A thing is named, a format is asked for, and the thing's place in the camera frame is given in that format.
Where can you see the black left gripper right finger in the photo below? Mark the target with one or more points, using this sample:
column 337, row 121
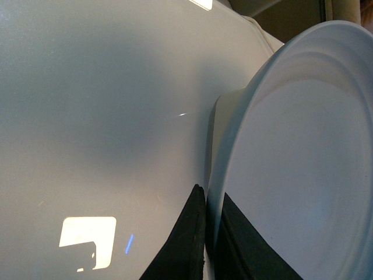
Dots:
column 242, row 253

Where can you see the white chrome two-slot toaster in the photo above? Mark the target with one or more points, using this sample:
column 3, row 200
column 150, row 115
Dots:
column 219, row 119

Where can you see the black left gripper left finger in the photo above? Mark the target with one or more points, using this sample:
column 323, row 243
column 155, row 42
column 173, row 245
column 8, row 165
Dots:
column 182, row 255

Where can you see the white round plate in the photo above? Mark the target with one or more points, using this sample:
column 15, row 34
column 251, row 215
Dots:
column 296, row 156

